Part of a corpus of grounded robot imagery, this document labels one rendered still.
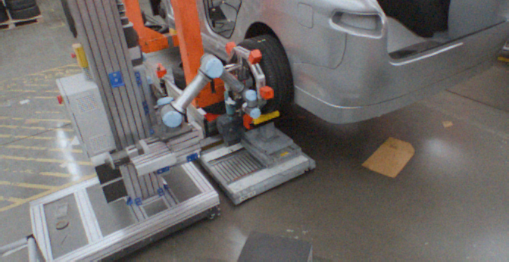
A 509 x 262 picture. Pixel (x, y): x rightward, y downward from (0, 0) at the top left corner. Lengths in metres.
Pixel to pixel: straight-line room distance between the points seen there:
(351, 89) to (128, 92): 1.48
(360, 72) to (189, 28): 1.54
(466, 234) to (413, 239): 0.37
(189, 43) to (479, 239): 2.64
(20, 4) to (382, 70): 9.52
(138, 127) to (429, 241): 2.18
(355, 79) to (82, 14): 1.69
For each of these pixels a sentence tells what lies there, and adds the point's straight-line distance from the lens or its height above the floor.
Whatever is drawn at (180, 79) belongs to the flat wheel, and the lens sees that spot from 4.60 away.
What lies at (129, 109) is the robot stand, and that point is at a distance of 2.76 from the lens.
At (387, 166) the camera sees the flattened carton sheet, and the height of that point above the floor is 0.01.
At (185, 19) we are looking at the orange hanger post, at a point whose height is 1.36.
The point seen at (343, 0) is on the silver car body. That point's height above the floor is 1.61.
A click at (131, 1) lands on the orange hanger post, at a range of 5.19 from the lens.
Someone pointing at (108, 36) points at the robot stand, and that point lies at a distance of 2.58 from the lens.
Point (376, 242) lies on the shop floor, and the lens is 2.96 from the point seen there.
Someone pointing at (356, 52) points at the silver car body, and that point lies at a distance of 2.46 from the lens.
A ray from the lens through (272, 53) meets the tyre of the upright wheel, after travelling 3.07.
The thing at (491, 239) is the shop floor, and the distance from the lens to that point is 3.21.
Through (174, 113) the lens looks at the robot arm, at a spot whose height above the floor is 1.03.
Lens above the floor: 2.16
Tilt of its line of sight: 29 degrees down
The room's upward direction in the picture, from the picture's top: 5 degrees counter-clockwise
